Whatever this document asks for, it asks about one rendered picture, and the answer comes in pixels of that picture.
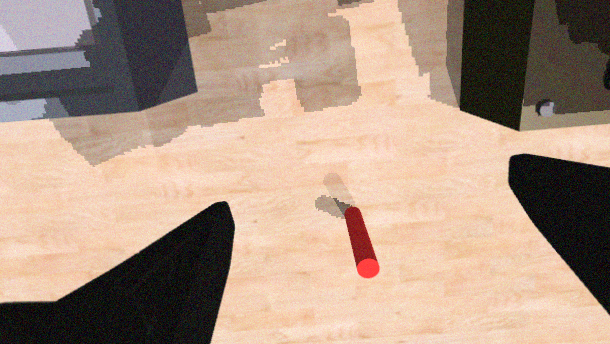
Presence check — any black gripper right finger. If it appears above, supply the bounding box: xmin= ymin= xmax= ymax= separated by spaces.
xmin=508 ymin=153 xmax=610 ymax=315

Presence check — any red peg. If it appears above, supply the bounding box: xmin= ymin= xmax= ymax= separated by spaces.
xmin=344 ymin=207 xmax=379 ymax=278

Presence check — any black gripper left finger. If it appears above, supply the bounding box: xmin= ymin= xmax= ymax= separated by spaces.
xmin=0 ymin=201 xmax=235 ymax=344

